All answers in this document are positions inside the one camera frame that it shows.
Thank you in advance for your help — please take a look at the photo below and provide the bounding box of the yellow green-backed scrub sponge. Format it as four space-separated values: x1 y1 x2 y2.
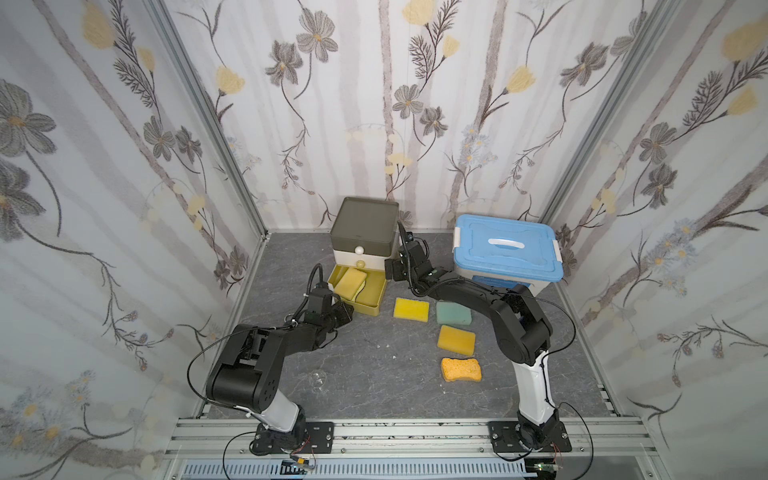
334 268 368 301

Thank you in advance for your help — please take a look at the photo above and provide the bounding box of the yellow bottom drawer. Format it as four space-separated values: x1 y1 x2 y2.
328 265 387 317

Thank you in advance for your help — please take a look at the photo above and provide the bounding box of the bright yellow thin sponge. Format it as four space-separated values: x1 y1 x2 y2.
393 298 430 323

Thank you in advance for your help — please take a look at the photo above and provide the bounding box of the olive three-drawer cabinet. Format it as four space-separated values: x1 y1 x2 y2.
330 197 399 271

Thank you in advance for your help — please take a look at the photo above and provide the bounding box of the green sponge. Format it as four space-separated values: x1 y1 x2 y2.
436 301 472 326

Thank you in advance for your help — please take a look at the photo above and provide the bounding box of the orange bone-shaped sponge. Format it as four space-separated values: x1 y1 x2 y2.
440 358 482 382

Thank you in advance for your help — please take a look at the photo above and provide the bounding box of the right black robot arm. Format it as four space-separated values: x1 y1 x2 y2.
385 222 562 450

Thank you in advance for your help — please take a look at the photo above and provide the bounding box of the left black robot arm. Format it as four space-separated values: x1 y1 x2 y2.
205 264 354 444

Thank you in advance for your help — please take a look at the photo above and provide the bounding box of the blue lidded storage box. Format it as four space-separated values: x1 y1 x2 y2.
453 214 564 295

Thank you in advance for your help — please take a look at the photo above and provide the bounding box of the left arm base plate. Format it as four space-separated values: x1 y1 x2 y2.
249 421 335 456

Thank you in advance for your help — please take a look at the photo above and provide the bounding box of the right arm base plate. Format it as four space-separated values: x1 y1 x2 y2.
487 418 572 454

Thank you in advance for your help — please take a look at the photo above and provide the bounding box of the white slotted cable duct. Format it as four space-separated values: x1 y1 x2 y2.
177 458 536 479

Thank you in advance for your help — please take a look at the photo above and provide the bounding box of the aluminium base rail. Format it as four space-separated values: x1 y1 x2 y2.
157 417 670 479

